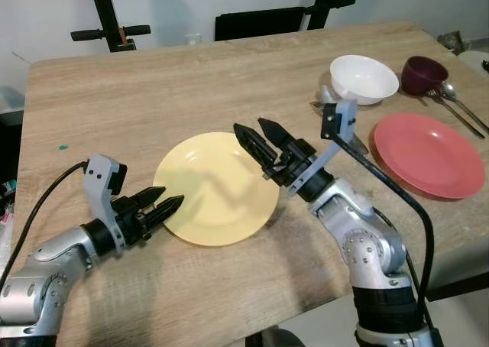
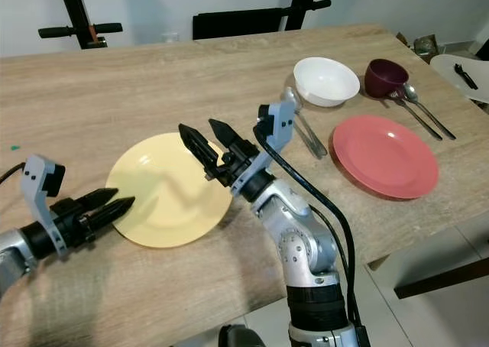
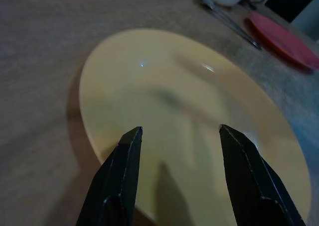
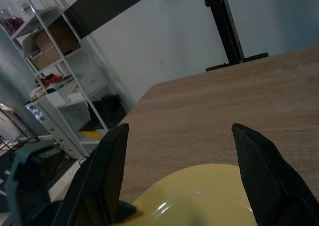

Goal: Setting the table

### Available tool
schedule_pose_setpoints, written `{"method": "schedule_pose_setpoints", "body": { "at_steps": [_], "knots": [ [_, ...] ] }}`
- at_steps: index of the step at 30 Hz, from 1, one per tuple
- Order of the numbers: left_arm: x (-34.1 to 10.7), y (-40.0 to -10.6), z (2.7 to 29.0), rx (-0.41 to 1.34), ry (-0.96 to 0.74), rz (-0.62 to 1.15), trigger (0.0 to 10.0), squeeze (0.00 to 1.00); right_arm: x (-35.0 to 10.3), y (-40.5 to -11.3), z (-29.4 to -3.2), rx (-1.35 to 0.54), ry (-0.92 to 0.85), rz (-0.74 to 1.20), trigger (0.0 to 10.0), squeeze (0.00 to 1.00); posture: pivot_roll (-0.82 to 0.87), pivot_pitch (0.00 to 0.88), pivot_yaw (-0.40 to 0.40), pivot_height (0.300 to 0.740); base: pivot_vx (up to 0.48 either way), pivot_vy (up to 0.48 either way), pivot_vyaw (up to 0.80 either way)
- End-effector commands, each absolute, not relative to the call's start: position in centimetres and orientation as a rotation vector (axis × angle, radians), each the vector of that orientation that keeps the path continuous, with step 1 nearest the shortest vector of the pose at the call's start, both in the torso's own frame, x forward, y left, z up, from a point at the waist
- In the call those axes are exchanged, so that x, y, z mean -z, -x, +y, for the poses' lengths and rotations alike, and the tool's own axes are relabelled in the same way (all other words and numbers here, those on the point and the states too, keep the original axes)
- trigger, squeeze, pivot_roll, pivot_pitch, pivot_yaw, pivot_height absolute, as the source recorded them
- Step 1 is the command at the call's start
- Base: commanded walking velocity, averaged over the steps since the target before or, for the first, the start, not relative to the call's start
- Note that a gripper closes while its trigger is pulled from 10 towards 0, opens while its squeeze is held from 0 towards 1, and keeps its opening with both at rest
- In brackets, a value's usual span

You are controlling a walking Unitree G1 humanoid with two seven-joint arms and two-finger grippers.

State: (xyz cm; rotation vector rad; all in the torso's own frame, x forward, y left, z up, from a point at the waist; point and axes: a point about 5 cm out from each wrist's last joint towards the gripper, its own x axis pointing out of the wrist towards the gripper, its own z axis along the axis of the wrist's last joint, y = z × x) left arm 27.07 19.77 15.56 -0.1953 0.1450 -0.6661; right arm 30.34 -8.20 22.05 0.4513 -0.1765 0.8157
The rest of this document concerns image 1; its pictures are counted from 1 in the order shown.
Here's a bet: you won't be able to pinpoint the dark brown wooden bench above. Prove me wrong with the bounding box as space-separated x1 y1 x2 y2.
425 267 489 303

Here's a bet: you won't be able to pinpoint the yellow plate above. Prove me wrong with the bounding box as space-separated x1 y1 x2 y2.
153 131 280 248

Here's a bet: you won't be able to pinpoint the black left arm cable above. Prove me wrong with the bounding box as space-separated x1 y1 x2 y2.
0 161 89 288

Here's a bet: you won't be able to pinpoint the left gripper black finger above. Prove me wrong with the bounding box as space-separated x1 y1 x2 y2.
149 195 185 231
131 186 167 209

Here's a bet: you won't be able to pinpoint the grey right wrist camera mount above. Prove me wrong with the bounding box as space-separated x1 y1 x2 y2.
289 100 358 199

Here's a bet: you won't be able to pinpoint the red plate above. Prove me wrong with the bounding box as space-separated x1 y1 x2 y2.
373 112 487 200

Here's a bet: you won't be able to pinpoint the white round side table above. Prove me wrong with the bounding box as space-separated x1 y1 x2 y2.
457 50 489 77

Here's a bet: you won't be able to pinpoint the maroon bowl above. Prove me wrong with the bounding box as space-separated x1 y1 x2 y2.
400 55 449 97

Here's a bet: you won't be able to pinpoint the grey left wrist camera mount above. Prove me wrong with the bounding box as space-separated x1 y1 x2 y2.
83 154 128 255

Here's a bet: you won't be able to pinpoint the silver fork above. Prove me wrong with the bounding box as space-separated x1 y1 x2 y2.
426 89 486 140

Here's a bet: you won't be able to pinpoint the brown crumpled object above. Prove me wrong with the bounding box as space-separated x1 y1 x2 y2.
438 31 465 56

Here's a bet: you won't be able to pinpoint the black padded backrest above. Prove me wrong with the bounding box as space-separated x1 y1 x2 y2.
215 7 308 42

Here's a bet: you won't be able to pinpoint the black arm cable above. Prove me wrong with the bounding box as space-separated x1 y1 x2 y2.
0 161 89 288
334 131 437 340

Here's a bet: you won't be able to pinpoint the white bowl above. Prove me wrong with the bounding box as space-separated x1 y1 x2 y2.
329 54 400 105

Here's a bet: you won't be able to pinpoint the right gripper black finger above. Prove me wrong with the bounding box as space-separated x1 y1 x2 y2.
233 123 277 172
257 118 301 155

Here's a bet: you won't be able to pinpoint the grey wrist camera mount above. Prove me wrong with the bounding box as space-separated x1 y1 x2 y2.
289 100 358 199
83 154 128 255

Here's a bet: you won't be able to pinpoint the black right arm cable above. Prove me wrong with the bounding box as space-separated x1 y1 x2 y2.
334 131 437 340

